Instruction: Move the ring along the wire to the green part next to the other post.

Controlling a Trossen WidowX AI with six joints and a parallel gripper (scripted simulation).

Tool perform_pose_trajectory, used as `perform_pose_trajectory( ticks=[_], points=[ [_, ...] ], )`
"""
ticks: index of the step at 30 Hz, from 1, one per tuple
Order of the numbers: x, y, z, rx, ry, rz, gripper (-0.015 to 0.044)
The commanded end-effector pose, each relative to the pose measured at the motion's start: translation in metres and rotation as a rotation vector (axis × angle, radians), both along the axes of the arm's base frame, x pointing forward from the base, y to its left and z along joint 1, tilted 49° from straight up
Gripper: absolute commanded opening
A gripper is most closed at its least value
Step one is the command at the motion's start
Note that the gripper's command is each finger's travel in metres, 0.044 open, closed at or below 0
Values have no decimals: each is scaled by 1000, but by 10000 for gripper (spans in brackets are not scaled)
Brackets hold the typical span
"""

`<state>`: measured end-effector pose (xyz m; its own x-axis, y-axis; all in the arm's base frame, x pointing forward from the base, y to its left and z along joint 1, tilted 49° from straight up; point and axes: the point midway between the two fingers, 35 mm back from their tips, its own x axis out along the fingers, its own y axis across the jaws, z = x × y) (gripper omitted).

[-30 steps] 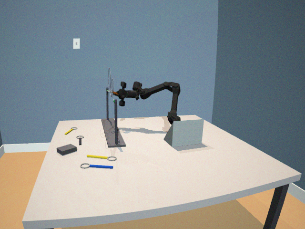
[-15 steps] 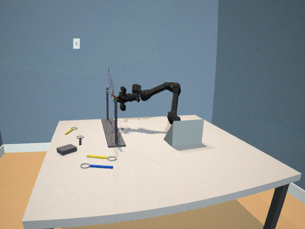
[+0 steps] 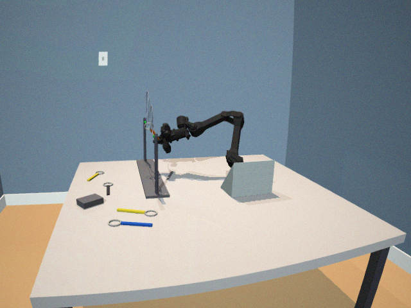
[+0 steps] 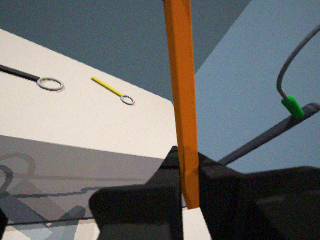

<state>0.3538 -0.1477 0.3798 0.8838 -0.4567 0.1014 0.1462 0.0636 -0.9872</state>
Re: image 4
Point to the dark grey handle with metal loop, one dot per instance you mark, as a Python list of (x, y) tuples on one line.
[(29, 76)]

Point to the yellow-handled grey loop tool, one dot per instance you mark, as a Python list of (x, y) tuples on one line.
[(112, 90)]

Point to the orange handle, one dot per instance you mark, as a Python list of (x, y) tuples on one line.
[(181, 59)]

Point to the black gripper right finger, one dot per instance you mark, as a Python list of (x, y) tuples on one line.
[(224, 194)]

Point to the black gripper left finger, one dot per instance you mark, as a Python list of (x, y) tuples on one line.
[(159, 199)]

